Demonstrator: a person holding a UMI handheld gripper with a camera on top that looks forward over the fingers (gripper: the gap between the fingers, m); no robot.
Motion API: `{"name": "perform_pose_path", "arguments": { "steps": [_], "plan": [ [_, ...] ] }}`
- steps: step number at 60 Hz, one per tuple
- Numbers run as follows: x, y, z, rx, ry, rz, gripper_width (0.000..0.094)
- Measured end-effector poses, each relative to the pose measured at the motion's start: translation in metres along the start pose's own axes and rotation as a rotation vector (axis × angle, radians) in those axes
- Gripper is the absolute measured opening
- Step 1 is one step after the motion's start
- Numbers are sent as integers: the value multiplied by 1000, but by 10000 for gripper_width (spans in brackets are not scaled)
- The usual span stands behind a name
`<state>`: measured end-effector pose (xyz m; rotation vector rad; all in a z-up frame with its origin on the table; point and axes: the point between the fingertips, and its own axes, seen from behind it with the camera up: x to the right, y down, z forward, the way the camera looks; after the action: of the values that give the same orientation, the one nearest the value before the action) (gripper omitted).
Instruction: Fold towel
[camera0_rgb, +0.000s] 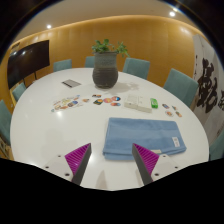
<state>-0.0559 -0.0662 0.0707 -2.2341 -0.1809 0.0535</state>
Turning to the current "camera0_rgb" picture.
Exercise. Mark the oval blue red sticker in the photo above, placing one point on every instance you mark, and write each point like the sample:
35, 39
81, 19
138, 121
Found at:
115, 104

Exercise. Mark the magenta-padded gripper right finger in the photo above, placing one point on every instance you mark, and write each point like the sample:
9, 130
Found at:
146, 160

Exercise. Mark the small black sticker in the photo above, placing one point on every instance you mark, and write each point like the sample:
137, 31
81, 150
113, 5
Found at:
97, 96

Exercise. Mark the small grey notebook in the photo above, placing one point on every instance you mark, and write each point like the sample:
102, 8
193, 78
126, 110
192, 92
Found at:
71, 83

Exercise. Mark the small triangular sticker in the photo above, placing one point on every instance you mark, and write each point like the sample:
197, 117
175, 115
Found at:
174, 107

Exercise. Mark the round blue orange sticker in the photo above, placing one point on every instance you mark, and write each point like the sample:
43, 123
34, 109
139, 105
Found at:
116, 98

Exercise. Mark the small blue sticker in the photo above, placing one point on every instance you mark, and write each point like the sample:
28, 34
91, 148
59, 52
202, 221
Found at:
165, 106

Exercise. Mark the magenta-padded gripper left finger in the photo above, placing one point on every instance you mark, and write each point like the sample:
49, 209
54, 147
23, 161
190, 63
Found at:
77, 160

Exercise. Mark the plain white box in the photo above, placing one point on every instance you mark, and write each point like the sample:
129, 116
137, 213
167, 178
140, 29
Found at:
144, 104

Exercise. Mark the round white red sticker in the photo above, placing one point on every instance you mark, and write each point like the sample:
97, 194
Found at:
169, 113

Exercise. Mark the blue towel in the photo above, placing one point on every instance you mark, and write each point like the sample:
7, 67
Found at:
143, 135

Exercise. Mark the ceiling lights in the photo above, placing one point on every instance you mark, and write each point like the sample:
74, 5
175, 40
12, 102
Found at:
172, 13

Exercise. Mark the potted plant in grey pot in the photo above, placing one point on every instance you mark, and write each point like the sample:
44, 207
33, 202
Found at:
105, 71

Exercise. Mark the small orange red sticker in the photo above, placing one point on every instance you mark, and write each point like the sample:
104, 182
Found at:
179, 114

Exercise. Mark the small green box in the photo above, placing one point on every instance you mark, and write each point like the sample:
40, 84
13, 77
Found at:
154, 103

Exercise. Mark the dark square sticker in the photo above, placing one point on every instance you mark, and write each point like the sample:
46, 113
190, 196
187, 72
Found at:
98, 102

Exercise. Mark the teal chairs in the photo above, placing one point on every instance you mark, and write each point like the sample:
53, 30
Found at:
181, 85

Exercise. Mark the black wall television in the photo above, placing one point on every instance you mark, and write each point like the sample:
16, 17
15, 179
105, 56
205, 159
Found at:
28, 61

